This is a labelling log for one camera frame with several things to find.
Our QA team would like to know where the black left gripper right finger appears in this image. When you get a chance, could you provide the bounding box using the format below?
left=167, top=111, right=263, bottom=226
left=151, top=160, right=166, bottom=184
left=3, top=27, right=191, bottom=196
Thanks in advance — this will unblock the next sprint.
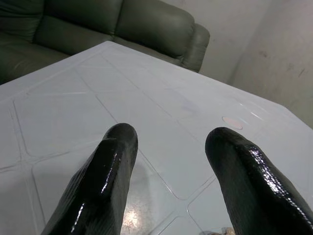
left=204, top=126, right=313, bottom=235

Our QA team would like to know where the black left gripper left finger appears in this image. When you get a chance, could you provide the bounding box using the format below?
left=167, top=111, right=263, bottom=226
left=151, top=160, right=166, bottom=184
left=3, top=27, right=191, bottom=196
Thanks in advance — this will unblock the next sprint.
left=40, top=122, right=139, bottom=235

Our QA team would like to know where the white plastic table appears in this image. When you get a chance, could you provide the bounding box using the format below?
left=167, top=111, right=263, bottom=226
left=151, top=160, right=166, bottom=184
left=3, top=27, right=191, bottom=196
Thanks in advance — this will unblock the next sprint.
left=0, top=41, right=313, bottom=235

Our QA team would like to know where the grey-green leather sofa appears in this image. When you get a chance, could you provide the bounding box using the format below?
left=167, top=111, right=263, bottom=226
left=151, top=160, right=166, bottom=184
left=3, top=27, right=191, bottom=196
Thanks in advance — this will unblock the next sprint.
left=0, top=0, right=211, bottom=85

